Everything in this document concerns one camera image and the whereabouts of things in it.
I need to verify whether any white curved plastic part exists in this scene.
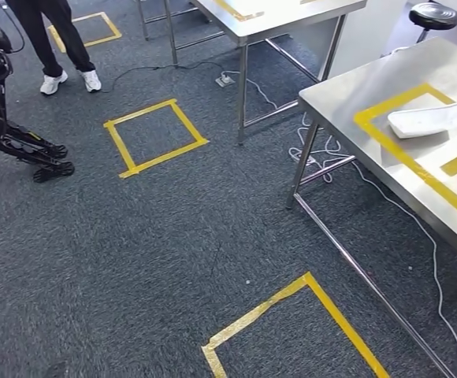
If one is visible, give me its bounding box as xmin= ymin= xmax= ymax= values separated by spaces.
xmin=387 ymin=100 xmax=457 ymax=140

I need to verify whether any steel workbench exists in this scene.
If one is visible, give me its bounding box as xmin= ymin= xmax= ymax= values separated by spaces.
xmin=285 ymin=36 xmax=457 ymax=378
xmin=136 ymin=0 xmax=368 ymax=146

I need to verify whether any yellow floor tape square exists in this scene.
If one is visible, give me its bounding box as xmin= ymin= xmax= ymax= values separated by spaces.
xmin=103 ymin=98 xmax=209 ymax=180

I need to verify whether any grey floor power strip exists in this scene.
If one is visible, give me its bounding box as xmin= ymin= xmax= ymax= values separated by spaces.
xmin=215 ymin=72 xmax=236 ymax=89

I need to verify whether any white cabinet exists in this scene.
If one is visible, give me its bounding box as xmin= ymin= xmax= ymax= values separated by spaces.
xmin=326 ymin=0 xmax=411 ymax=80

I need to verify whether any person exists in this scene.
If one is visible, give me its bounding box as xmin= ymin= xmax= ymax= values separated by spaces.
xmin=5 ymin=0 xmax=102 ymax=97

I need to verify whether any black round stool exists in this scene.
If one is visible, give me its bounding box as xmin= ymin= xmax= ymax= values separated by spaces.
xmin=409 ymin=2 xmax=457 ymax=44

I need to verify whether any black floor cable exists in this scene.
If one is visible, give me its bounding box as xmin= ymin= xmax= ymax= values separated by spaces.
xmin=101 ymin=61 xmax=229 ymax=95

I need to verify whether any white floor cable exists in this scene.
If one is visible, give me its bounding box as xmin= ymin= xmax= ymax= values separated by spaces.
xmin=220 ymin=69 xmax=457 ymax=378

